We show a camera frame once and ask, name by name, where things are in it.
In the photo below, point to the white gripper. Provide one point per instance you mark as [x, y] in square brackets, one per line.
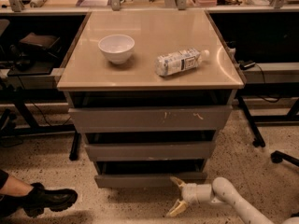
[191, 194]

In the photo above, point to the grey bottom drawer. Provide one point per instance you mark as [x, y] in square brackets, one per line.
[147, 174]

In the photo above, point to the grey drawer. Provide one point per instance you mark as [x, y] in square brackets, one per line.
[151, 151]
[147, 174]
[149, 119]

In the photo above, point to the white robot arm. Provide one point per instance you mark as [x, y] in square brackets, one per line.
[220, 192]

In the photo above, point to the grey drawer cabinet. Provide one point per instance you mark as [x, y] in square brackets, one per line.
[89, 80]

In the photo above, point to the grey top drawer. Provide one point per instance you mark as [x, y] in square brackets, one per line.
[149, 119]

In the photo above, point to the grey middle drawer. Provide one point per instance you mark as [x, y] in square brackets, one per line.
[151, 151]

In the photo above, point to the black office chair base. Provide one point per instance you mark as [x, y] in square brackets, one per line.
[278, 157]

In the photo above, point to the clear plastic water bottle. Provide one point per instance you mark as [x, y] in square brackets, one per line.
[180, 61]

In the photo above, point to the black chunky shoe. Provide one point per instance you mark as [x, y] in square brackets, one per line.
[40, 199]

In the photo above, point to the black power adapter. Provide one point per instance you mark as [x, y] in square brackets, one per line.
[246, 65]

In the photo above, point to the white ceramic bowl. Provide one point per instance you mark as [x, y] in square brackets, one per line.
[117, 49]

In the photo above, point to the person's bare lower leg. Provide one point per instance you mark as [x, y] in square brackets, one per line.
[15, 187]

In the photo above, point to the dark box under desk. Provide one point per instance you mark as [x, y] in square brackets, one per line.
[41, 47]

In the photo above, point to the black desk leg frame right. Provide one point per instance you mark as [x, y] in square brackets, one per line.
[291, 118]

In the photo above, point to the black desk leg frame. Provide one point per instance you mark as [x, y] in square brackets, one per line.
[291, 118]
[18, 99]

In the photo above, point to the black desk leg frame left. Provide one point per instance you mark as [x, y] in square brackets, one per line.
[18, 99]

